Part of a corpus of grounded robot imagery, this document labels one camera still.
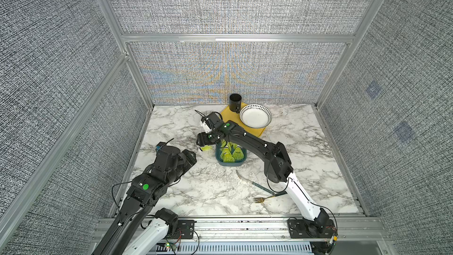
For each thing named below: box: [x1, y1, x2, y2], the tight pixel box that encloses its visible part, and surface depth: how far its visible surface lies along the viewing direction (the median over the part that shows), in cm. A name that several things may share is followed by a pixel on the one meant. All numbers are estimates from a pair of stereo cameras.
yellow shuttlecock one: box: [220, 139, 245, 163], surface depth 95 cm
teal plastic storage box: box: [215, 142, 248, 167], surface depth 94 cm
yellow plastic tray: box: [220, 102, 267, 138], surface depth 115 cm
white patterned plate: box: [239, 103, 272, 129], surface depth 115 cm
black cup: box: [228, 93, 242, 114], surface depth 115 cm
